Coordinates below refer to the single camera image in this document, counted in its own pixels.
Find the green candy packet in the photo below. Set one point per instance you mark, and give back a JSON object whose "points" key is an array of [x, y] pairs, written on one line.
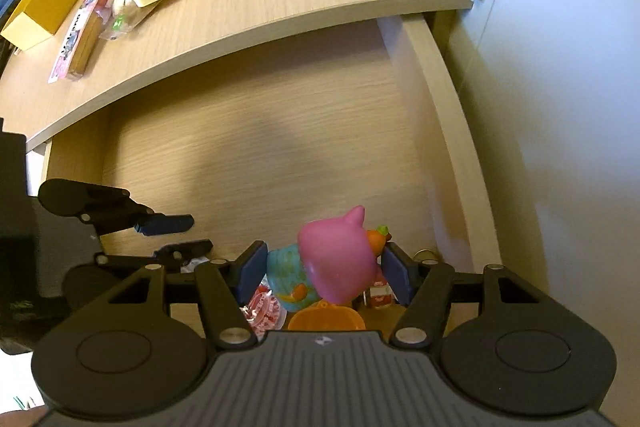
{"points": [[121, 25]]}

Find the orange plastic shell toy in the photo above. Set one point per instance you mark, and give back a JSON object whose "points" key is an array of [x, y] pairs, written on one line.
{"points": [[325, 317]]}

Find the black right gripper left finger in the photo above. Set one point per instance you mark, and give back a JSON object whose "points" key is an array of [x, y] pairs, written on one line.
{"points": [[148, 341]]}

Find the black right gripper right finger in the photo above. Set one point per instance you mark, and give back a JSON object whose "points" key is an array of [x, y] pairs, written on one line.
{"points": [[499, 340]]}

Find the pink and teal squishy toy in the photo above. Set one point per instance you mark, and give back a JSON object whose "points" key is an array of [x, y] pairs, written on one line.
{"points": [[334, 259]]}

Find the red snack packet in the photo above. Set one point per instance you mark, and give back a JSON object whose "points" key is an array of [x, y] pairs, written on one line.
{"points": [[264, 312]]}

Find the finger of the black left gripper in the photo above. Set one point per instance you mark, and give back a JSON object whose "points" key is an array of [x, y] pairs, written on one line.
{"points": [[108, 209], [173, 257]]}

